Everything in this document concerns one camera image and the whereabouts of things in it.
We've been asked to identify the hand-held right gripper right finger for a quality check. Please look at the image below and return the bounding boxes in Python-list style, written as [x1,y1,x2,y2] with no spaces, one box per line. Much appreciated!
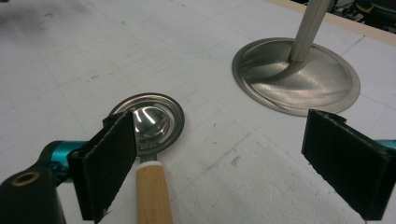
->
[301,108,396,222]

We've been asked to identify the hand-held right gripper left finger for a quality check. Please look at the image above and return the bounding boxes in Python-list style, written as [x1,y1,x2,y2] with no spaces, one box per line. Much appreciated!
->
[66,110,138,224]

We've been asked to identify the metal ladle with wooden handle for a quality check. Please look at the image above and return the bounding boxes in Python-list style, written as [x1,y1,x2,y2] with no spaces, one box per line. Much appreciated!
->
[108,92,186,224]

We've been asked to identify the dark equipment beyond table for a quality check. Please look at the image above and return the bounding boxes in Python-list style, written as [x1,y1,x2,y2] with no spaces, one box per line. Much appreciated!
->
[299,0,396,35]

